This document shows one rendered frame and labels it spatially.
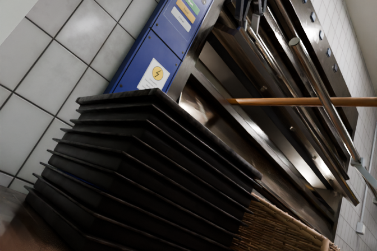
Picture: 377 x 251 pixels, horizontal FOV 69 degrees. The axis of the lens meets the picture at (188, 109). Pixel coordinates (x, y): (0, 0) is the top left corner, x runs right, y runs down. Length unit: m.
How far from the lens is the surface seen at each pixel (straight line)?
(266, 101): 1.11
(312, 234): 0.60
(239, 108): 1.18
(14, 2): 0.70
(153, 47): 0.83
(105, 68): 0.77
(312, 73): 0.84
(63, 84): 0.72
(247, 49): 1.02
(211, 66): 1.32
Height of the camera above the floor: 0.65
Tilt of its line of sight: 21 degrees up
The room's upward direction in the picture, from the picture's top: 25 degrees clockwise
